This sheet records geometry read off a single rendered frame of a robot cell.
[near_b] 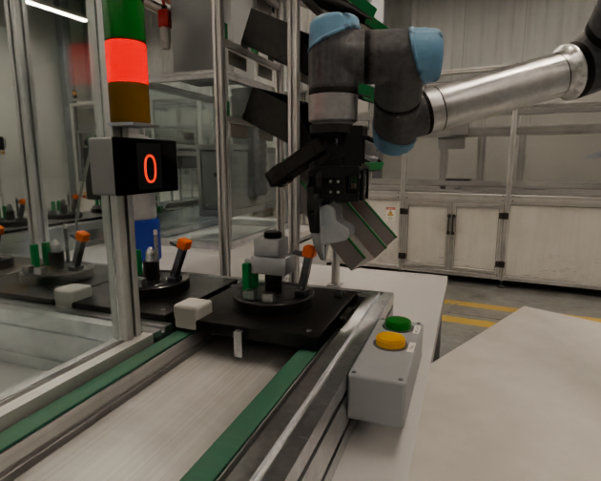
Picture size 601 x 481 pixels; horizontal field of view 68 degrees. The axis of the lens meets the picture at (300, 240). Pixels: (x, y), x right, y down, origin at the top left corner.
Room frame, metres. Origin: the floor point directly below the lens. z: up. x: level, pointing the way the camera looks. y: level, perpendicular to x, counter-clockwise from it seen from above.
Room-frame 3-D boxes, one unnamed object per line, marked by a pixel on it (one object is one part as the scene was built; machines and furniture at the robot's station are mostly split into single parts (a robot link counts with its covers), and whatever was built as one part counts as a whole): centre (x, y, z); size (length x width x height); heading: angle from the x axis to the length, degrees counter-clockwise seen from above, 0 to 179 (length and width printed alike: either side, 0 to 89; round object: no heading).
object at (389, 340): (0.59, -0.13, 0.96); 0.04 x 0.04 x 0.02
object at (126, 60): (0.61, 0.22, 1.33); 0.05 x 0.05 x 0.05
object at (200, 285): (0.83, 0.29, 1.01); 0.24 x 0.24 x 0.13; 69
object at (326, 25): (0.71, -0.05, 1.36); 0.09 x 0.08 x 0.11; 82
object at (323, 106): (0.71, -0.05, 1.29); 0.08 x 0.08 x 0.05
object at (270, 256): (0.75, 0.06, 1.06); 0.08 x 0.04 x 0.07; 69
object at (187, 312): (0.69, 0.17, 0.97); 0.05 x 0.05 x 0.04; 69
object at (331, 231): (0.69, -0.05, 1.10); 0.06 x 0.03 x 0.09; 69
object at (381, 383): (0.59, -0.13, 0.93); 0.21 x 0.07 x 0.06; 159
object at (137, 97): (0.61, 0.22, 1.28); 0.05 x 0.05 x 0.05
